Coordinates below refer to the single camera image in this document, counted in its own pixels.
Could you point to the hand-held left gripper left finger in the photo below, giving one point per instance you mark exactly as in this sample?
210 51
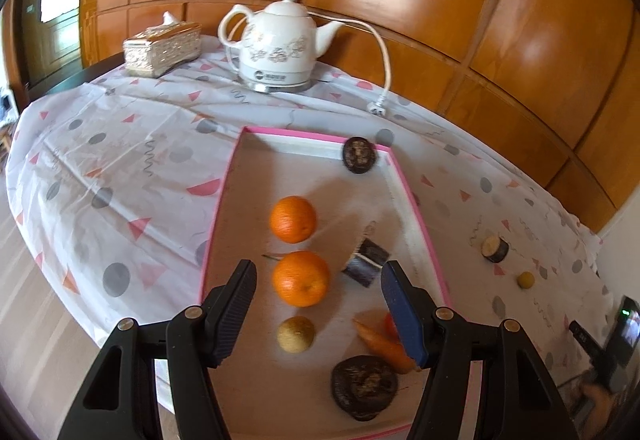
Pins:
235 315

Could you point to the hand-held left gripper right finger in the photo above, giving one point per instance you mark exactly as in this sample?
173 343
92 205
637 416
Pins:
402 315

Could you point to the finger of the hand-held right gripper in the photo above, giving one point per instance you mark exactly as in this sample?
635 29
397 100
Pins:
585 337

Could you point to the orange carrot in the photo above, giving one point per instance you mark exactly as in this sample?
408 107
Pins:
385 347

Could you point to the small yellowish round fruit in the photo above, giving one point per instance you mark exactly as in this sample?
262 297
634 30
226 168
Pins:
296 333

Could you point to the orange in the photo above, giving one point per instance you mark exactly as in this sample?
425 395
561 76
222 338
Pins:
293 219
301 278

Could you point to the dark brown round lump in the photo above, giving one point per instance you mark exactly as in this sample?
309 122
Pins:
358 155
364 387

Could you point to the pink shallow box tray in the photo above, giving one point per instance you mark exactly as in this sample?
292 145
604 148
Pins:
260 180

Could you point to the person's right hand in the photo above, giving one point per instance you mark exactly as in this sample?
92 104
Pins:
597 397

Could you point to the small yellow round fruit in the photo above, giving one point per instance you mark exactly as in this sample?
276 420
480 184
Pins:
525 279

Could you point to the white printed tablecloth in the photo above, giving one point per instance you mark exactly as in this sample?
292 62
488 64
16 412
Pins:
125 160

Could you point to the silver kettle base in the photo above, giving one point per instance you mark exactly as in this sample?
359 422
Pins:
275 88

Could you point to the white ceramic electric kettle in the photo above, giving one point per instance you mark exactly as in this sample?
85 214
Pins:
275 50

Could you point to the cream patterned tissue box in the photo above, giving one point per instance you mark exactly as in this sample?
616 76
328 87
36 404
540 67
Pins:
160 50

